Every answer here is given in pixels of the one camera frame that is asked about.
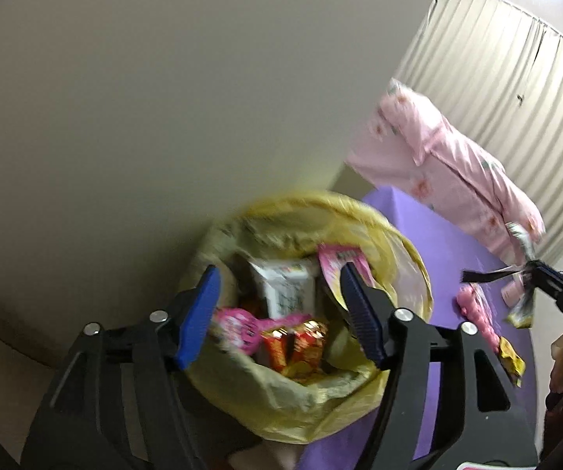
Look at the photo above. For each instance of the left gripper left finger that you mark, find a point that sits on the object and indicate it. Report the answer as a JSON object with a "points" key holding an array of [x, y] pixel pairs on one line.
{"points": [[80, 423]]}

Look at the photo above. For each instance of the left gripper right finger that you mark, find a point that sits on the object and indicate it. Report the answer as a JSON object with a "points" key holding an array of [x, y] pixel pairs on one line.
{"points": [[478, 422]]}

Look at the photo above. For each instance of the black grey wrapper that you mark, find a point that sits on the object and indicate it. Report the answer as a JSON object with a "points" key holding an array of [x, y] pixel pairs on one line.
{"points": [[521, 313]]}

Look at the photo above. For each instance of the yellow red wafer bag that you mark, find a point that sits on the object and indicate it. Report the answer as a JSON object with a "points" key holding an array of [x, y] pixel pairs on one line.
{"points": [[511, 362]]}

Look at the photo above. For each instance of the red snack wrapper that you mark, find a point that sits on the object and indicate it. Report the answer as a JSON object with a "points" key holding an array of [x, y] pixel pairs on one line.
{"points": [[296, 352]]}

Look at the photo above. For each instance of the white green milk carton pack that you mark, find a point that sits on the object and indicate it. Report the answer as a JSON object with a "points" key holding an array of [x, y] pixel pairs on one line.
{"points": [[287, 286]]}

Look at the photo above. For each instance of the yellow trash bag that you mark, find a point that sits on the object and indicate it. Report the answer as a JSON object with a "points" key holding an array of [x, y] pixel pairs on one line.
{"points": [[333, 230]]}

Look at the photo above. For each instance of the pink cylindrical cup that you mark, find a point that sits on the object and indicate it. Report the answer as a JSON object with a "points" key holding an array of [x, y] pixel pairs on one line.
{"points": [[513, 291]]}

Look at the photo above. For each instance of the purple table mat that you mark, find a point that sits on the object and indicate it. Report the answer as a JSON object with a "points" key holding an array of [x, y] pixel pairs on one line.
{"points": [[445, 250]]}

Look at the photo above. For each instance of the pink caterpillar toy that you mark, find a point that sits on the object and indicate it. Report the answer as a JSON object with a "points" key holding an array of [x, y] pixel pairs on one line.
{"points": [[474, 307]]}

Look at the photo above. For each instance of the beige pleated curtain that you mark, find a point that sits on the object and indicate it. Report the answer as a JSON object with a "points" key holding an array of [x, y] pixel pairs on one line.
{"points": [[496, 72]]}

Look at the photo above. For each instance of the pink floral bed duvet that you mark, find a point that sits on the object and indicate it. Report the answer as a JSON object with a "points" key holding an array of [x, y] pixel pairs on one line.
{"points": [[410, 145]]}

